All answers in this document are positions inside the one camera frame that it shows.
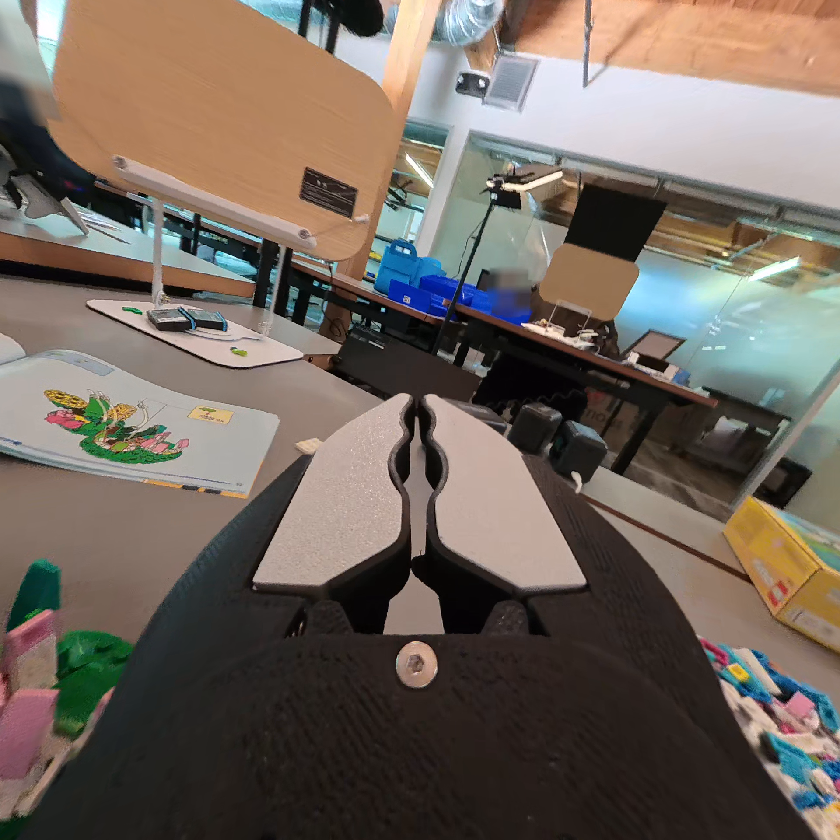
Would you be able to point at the silver air duct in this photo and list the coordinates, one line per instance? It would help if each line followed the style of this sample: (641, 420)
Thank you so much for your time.
(469, 19)

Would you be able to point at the small wooden board on stand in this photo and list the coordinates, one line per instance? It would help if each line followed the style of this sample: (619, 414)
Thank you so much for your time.
(590, 282)

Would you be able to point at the small dark side table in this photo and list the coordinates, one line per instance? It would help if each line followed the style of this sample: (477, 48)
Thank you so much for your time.
(748, 407)

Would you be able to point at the wooden board on white stand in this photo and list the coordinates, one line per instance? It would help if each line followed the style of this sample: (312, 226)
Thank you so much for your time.
(216, 118)

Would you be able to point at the white lego plate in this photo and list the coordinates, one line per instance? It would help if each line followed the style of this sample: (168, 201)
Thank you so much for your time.
(308, 445)

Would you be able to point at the black battery with blue edge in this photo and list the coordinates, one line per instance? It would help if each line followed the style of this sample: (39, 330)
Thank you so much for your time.
(207, 319)
(167, 318)

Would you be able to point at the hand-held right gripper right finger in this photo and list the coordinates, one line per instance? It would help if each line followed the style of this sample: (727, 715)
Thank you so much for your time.
(499, 518)

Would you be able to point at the black box device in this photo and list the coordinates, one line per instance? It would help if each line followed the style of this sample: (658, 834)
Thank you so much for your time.
(535, 426)
(577, 449)

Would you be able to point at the yellow lego box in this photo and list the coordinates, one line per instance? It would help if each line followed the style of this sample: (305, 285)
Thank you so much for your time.
(774, 564)

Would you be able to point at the black tripod with lamp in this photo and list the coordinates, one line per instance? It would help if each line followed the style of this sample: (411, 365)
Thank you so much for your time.
(476, 243)

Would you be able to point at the group of blue storage bins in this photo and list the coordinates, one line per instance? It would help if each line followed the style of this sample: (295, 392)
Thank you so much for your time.
(420, 282)

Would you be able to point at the lego instruction booklet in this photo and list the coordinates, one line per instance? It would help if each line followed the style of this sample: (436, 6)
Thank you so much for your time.
(216, 453)

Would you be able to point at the white air vent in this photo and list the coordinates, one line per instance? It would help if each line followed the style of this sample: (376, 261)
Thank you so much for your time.
(510, 80)

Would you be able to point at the pile of mixed lego pieces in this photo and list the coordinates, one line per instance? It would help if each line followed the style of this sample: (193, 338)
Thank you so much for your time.
(781, 722)

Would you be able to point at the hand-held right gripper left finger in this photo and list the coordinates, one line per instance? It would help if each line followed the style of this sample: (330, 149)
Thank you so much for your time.
(334, 512)

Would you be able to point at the green and pink lego model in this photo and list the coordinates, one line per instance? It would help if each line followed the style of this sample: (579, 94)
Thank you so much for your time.
(85, 663)

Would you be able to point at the wooden post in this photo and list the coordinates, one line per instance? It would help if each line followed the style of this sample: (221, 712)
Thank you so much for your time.
(410, 59)

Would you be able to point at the grey table with wooden edge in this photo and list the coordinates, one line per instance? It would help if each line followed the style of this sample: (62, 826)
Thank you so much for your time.
(98, 253)

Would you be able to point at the long brown table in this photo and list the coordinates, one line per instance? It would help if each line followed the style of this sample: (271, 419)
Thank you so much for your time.
(590, 358)

